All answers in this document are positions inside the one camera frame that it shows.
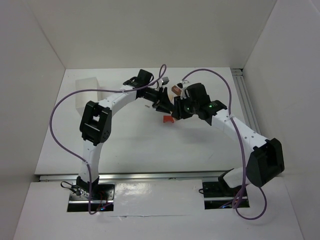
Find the red arch wood block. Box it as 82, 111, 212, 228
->
163, 115, 175, 123

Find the brown balloon wood block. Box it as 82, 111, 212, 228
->
171, 85, 182, 96

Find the white perforated plastic box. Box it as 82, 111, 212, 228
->
75, 77, 102, 116

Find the natural wood block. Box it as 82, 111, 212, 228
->
168, 94, 174, 102

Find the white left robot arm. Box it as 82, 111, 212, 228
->
76, 69, 174, 196

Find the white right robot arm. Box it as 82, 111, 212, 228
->
171, 83, 285, 189

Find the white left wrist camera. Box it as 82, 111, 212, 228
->
161, 77, 170, 85

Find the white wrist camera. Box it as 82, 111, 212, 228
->
176, 80, 191, 98
161, 77, 170, 85

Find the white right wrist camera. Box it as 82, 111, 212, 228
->
176, 80, 191, 98

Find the aluminium rail right side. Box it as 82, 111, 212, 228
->
231, 68, 261, 134

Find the aluminium rail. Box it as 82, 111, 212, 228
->
39, 171, 225, 182
231, 68, 261, 134

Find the aluminium rail front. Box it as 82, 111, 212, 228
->
39, 171, 225, 182

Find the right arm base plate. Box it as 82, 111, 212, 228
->
198, 181, 241, 210

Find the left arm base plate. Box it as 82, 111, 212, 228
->
67, 183, 115, 213

